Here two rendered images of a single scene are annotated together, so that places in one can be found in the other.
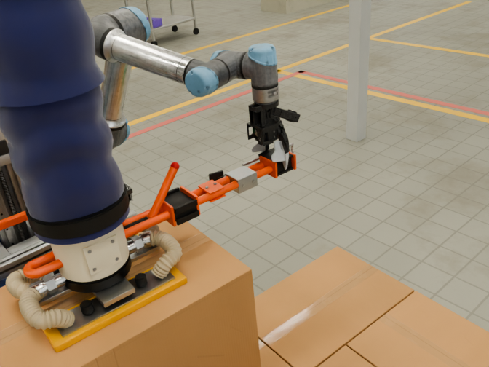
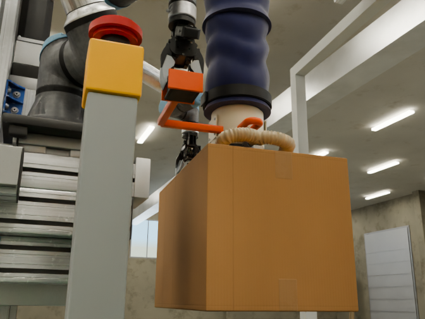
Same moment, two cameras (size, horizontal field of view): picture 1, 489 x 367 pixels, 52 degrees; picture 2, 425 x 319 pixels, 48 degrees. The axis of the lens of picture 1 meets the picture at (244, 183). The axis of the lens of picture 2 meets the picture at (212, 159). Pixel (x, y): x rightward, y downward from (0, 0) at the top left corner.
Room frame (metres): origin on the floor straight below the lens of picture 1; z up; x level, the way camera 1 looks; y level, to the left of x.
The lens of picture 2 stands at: (0.65, 1.78, 0.69)
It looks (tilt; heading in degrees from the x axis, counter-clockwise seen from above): 17 degrees up; 288
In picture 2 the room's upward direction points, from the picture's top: 1 degrees clockwise
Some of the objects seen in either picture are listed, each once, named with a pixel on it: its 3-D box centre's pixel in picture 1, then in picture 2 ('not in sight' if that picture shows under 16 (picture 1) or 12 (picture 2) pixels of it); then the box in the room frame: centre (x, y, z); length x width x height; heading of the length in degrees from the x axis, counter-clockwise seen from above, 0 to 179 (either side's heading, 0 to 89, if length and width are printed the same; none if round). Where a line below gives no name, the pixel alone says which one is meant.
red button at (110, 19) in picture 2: not in sight; (115, 40); (0.94, 1.29, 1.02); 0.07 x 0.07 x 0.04
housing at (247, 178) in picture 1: (241, 179); not in sight; (1.28, 0.01, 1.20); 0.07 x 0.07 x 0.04; 35
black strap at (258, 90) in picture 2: (78, 203); (236, 103); (1.02, 0.39, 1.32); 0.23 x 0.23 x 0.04
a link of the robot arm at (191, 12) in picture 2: not in sight; (181, 16); (1.07, 0.76, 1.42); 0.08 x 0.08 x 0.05
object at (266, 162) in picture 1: (277, 162); not in sight; (1.36, -0.11, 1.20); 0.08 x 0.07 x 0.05; 125
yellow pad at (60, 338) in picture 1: (116, 297); not in sight; (0.94, 0.33, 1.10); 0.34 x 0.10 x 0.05; 125
